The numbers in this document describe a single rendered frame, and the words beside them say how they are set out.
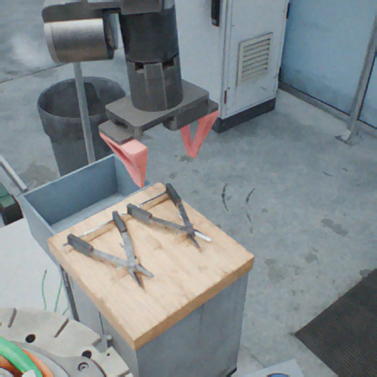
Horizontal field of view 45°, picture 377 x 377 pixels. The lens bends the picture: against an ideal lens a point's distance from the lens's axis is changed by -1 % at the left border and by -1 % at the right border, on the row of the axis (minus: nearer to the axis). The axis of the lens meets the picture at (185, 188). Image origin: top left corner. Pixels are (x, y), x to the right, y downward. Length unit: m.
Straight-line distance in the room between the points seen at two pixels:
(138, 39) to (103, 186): 0.38
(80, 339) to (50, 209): 0.31
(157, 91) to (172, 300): 0.24
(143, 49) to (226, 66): 2.14
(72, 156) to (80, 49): 1.57
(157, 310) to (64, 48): 0.30
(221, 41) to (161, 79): 2.06
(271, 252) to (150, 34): 1.70
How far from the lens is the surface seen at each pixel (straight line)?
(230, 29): 2.54
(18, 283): 0.99
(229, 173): 2.48
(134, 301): 0.55
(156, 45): 0.47
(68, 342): 0.50
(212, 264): 0.59
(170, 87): 0.49
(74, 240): 0.59
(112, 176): 0.79
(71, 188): 0.76
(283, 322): 1.86
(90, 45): 0.47
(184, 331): 0.60
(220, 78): 2.63
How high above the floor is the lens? 1.50
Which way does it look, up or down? 39 degrees down
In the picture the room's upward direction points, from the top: straight up
